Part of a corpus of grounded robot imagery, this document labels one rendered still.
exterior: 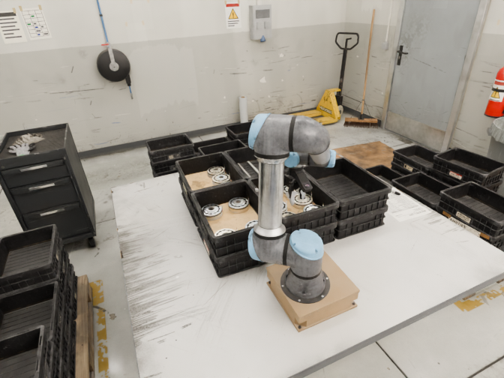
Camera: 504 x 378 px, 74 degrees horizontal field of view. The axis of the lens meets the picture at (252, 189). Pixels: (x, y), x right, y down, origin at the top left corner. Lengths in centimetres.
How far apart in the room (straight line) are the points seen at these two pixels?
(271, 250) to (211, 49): 386
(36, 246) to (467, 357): 256
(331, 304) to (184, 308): 57
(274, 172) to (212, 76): 382
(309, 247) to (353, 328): 36
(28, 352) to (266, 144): 135
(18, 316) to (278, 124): 170
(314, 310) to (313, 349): 12
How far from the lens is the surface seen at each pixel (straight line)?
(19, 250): 247
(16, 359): 184
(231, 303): 141
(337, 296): 132
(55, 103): 468
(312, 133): 103
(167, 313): 143
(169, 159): 313
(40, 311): 216
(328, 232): 163
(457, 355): 233
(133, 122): 475
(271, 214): 114
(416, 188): 292
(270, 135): 103
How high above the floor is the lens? 176
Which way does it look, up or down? 31 degrees down
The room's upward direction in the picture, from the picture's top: 3 degrees counter-clockwise
